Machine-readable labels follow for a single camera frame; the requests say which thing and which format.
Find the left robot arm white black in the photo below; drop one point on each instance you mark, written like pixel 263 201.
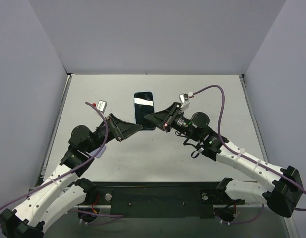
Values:
pixel 65 187

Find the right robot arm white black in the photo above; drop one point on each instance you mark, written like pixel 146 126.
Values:
pixel 277 187

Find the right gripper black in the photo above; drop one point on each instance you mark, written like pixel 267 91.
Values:
pixel 169 118

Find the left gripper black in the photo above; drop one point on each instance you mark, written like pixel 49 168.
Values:
pixel 113 127

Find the phone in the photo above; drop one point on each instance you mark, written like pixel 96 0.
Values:
pixel 143 105

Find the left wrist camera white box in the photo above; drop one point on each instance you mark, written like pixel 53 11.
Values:
pixel 100 105

